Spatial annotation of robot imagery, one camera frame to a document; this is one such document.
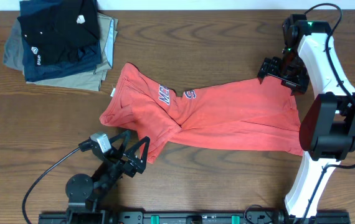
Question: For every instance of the khaki folded garment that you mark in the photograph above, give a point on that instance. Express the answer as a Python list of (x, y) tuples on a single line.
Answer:
[(90, 80)]

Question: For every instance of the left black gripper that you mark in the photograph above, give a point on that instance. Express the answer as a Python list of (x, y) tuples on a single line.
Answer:
[(127, 167)]

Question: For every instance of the navy folded shirt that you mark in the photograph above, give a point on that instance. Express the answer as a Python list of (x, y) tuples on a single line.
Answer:
[(34, 73)]

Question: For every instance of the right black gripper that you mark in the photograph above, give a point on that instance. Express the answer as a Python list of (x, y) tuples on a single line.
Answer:
[(299, 84)]

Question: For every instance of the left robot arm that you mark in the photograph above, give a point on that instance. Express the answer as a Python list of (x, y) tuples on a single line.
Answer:
[(86, 192)]

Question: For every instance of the red t-shirt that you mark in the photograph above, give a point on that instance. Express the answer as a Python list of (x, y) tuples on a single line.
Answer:
[(248, 115)]

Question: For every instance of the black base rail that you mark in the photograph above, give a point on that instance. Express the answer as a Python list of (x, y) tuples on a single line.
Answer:
[(254, 216)]

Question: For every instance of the grey folded garment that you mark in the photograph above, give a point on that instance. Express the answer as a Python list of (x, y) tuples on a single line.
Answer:
[(13, 49)]

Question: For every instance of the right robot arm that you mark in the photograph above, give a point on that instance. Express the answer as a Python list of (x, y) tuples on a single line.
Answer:
[(327, 133)]

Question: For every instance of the black folded polo shirt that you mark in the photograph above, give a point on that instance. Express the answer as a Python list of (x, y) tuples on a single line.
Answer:
[(58, 31)]

